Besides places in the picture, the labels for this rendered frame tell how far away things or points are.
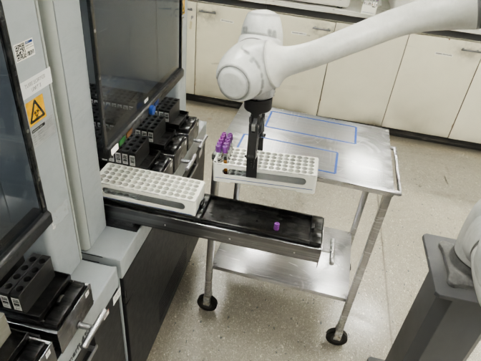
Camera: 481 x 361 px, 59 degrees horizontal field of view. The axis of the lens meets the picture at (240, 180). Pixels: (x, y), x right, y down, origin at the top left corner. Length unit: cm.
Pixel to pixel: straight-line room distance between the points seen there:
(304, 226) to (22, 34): 81
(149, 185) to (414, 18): 76
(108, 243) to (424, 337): 101
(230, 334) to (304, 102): 210
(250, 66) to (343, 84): 257
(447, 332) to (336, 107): 233
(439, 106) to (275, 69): 274
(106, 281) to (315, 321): 114
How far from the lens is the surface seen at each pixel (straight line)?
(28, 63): 86
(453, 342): 155
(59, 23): 93
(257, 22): 105
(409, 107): 354
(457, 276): 138
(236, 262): 181
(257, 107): 112
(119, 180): 124
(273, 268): 181
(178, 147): 149
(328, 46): 93
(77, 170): 106
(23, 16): 84
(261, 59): 91
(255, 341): 192
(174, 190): 120
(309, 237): 118
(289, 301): 207
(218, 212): 121
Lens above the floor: 157
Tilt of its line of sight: 35 degrees down
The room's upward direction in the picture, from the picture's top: 6 degrees clockwise
